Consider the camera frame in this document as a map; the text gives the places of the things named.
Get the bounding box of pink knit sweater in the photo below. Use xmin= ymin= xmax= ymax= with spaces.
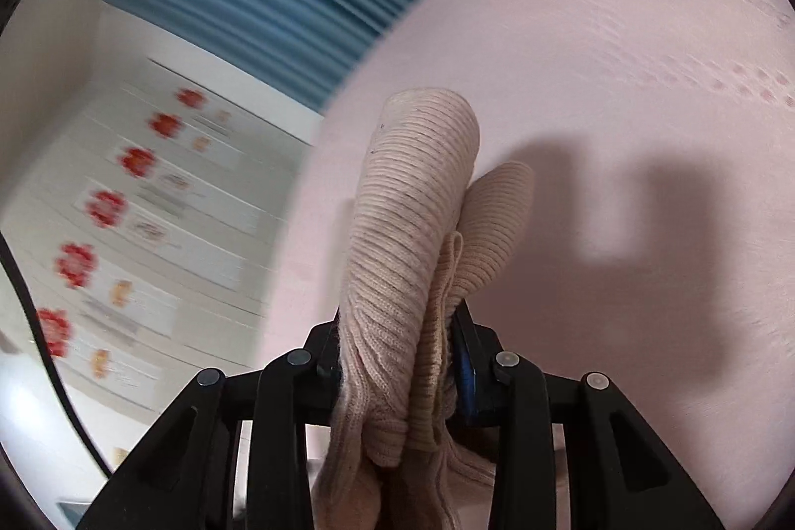
xmin=313 ymin=88 xmax=534 ymax=529

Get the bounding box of white wardrobe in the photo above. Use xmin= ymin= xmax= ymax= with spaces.
xmin=0 ymin=0 xmax=325 ymax=425

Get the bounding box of pink bed sheet mattress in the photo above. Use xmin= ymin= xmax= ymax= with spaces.
xmin=256 ymin=0 xmax=794 ymax=529

